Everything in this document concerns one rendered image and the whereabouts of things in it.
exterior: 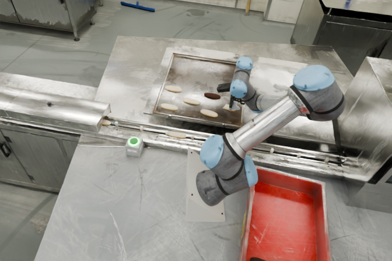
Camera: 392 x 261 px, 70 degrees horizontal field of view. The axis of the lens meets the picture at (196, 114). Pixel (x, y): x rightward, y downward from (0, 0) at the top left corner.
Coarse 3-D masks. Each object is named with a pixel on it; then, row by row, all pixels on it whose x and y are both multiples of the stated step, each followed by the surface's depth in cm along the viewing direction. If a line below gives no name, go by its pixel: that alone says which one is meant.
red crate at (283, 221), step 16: (256, 192) 130; (272, 192) 131; (288, 192) 132; (256, 208) 125; (272, 208) 125; (288, 208) 126; (304, 208) 126; (256, 224) 119; (272, 224) 120; (288, 224) 120; (304, 224) 121; (256, 240) 114; (272, 240) 115; (288, 240) 115; (304, 240) 116; (256, 256) 110; (272, 256) 110; (288, 256) 111; (304, 256) 111
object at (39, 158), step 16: (0, 80) 178; (16, 80) 179; (32, 80) 180; (48, 80) 181; (80, 96) 172; (0, 128) 158; (16, 128) 155; (32, 128) 151; (0, 144) 167; (16, 144) 166; (32, 144) 163; (48, 144) 160; (64, 144) 158; (0, 160) 183; (16, 160) 179; (32, 160) 175; (48, 160) 172; (64, 160) 169; (0, 176) 198; (16, 176) 194; (32, 176) 189; (48, 176) 186; (64, 176) 182
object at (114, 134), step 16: (48, 128) 150; (64, 128) 147; (112, 128) 148; (160, 144) 143; (176, 144) 143; (192, 144) 144; (256, 160) 139; (272, 160) 140; (288, 160) 141; (320, 176) 139; (336, 176) 137
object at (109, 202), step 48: (96, 192) 126; (144, 192) 127; (240, 192) 130; (336, 192) 134; (48, 240) 110; (96, 240) 111; (144, 240) 112; (192, 240) 113; (240, 240) 114; (336, 240) 117; (384, 240) 118
